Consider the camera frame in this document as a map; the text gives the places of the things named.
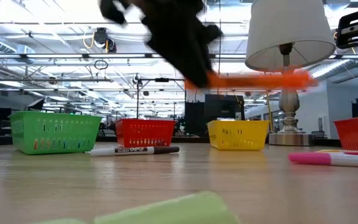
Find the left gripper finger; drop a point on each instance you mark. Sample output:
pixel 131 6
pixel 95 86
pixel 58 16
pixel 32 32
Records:
pixel 188 62

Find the orange Sharpie highlighter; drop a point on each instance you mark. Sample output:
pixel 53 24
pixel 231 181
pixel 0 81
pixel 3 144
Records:
pixel 259 81

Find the black-capped Expo marker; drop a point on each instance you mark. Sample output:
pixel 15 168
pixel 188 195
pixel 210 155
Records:
pixel 129 151

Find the yellow marker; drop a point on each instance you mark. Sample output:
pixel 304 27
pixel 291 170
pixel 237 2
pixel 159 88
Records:
pixel 334 151

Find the white-shade table lamp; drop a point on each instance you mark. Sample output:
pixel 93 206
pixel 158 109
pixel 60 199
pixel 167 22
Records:
pixel 291 31

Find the black computer monitor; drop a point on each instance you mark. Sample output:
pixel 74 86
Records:
pixel 224 107

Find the yellow plastic basket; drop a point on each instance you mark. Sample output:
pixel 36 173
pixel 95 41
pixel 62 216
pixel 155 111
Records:
pixel 238 137

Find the pink-capped Expo marker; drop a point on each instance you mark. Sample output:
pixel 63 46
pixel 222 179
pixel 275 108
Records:
pixel 309 158

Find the green plastic basket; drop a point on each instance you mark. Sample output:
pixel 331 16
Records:
pixel 54 118

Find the yellow-green highlighter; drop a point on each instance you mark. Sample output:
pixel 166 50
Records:
pixel 172 210

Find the black metal stand frame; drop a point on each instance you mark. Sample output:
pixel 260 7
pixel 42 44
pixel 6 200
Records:
pixel 162 80

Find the black aluminium table frame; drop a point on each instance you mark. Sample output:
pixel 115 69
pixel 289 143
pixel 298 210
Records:
pixel 191 140

